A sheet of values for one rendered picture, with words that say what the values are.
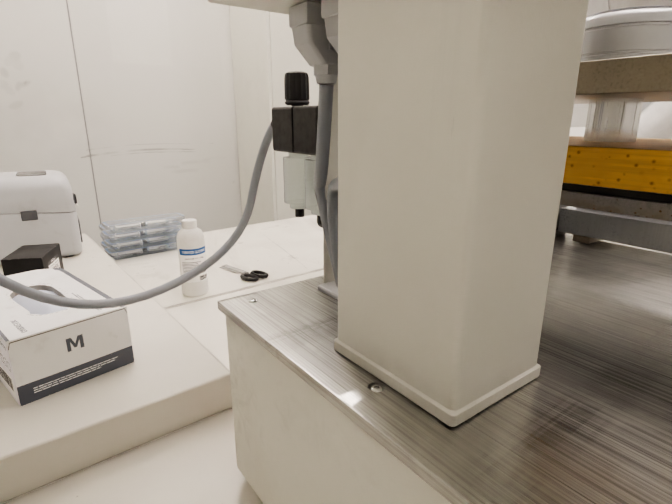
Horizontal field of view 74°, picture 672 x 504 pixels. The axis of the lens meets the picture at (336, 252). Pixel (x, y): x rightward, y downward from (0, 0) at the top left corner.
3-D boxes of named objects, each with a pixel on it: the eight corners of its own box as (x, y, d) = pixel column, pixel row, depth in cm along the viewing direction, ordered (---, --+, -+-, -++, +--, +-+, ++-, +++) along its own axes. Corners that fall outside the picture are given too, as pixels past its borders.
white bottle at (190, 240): (179, 290, 89) (172, 218, 84) (205, 286, 91) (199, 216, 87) (185, 299, 84) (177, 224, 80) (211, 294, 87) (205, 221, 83)
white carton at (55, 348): (18, 408, 45) (3, 342, 43) (-33, 337, 60) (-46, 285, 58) (136, 361, 54) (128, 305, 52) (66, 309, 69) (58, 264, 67)
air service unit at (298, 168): (338, 237, 41) (339, 60, 36) (263, 211, 52) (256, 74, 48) (381, 229, 44) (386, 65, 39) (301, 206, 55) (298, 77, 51)
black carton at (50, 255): (8, 300, 72) (-1, 259, 70) (29, 281, 80) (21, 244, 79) (50, 296, 74) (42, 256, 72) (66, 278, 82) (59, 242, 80)
